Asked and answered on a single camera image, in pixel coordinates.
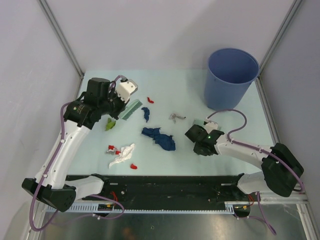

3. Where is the aluminium frame post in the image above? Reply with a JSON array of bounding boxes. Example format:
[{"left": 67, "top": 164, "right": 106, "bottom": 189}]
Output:
[
  {"left": 256, "top": 0, "right": 304, "bottom": 75},
  {"left": 37, "top": 0, "right": 85, "bottom": 79}
]

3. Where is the red grey paper scrap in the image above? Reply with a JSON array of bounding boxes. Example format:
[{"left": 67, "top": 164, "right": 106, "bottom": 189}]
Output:
[{"left": 105, "top": 145, "right": 121, "bottom": 155}]

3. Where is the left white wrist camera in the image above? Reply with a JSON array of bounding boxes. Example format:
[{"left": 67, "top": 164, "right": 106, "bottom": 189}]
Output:
[{"left": 116, "top": 79, "right": 138, "bottom": 104}]

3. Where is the green plastic dustpan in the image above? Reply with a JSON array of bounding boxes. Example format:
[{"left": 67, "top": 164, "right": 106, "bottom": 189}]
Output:
[{"left": 193, "top": 119, "right": 221, "bottom": 131}]

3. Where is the left aluminium frame post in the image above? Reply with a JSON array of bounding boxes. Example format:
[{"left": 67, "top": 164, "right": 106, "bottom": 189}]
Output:
[{"left": 37, "top": 0, "right": 85, "bottom": 79}]

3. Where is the small dark blue paper scrap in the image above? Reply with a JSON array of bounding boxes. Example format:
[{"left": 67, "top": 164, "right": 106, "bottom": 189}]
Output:
[{"left": 141, "top": 107, "right": 150, "bottom": 122}]

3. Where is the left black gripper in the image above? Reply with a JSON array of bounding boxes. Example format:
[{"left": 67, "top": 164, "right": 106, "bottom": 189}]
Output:
[{"left": 98, "top": 86, "right": 130, "bottom": 120}]

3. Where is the grey slotted cable duct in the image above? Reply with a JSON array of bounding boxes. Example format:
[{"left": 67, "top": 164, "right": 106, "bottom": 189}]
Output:
[{"left": 47, "top": 201, "right": 251, "bottom": 215}]

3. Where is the small red scrap top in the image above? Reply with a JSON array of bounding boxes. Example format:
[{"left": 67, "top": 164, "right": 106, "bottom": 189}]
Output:
[{"left": 147, "top": 97, "right": 155, "bottom": 104}]

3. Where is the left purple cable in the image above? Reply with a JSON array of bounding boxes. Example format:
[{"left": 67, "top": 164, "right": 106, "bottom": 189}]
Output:
[{"left": 28, "top": 74, "right": 126, "bottom": 232}]

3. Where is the right aluminium frame post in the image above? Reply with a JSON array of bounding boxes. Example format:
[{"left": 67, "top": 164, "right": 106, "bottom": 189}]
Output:
[{"left": 256, "top": 0, "right": 304, "bottom": 75}]

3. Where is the small green hand brush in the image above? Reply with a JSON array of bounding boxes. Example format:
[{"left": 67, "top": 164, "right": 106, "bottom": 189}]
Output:
[{"left": 119, "top": 99, "right": 143, "bottom": 121}]

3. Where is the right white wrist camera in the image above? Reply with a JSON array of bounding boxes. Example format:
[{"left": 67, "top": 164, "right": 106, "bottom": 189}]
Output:
[{"left": 203, "top": 120, "right": 219, "bottom": 134}]

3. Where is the white crumpled paper scrap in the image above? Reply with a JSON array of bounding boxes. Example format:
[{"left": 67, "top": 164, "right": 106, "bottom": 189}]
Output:
[{"left": 108, "top": 143, "right": 136, "bottom": 168}]

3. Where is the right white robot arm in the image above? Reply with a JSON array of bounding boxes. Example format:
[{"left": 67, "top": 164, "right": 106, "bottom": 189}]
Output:
[{"left": 185, "top": 124, "right": 304, "bottom": 201}]

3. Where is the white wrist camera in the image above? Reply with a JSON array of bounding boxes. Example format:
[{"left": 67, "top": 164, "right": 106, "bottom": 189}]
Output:
[
  {"left": 203, "top": 120, "right": 219, "bottom": 134},
  {"left": 116, "top": 79, "right": 138, "bottom": 104}
]

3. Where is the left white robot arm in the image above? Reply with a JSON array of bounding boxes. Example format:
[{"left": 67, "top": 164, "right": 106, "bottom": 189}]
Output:
[{"left": 22, "top": 77, "right": 138, "bottom": 212}]

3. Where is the small red scrap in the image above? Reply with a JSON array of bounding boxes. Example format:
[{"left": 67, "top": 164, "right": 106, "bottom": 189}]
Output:
[
  {"left": 147, "top": 97, "right": 155, "bottom": 104},
  {"left": 130, "top": 163, "right": 138, "bottom": 170}
]

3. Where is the large dark blue paper scrap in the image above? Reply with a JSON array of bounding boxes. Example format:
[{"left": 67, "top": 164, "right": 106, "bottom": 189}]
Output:
[{"left": 141, "top": 127, "right": 176, "bottom": 152}]

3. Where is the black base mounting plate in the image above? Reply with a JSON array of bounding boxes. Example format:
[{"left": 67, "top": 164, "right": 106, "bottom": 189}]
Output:
[{"left": 66, "top": 174, "right": 261, "bottom": 211}]

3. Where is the small red scrap bottom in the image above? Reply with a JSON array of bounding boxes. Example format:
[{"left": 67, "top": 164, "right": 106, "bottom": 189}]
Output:
[{"left": 130, "top": 163, "right": 138, "bottom": 170}]

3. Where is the blue plastic waste bin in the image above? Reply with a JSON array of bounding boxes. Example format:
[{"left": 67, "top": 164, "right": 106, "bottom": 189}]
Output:
[{"left": 204, "top": 48, "right": 260, "bottom": 111}]

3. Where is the green paper scrap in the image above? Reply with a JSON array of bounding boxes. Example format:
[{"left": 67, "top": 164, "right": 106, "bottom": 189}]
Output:
[{"left": 105, "top": 118, "right": 117, "bottom": 131}]

